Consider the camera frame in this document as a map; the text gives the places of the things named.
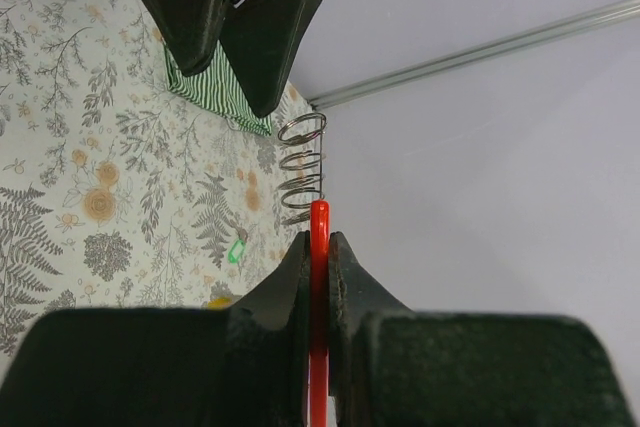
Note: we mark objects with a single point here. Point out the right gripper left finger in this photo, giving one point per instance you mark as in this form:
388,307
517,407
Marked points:
243,365

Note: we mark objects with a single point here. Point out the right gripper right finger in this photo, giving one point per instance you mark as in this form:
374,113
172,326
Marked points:
393,366

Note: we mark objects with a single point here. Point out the green striped cloth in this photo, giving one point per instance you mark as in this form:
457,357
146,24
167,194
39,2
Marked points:
217,90

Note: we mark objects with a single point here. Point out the green key tag centre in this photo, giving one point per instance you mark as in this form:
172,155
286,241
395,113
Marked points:
236,251

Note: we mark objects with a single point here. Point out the grey red key ring holder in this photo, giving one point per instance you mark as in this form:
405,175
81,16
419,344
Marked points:
304,193

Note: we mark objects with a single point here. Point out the yellow key tag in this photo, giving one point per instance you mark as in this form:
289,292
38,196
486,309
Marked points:
220,303

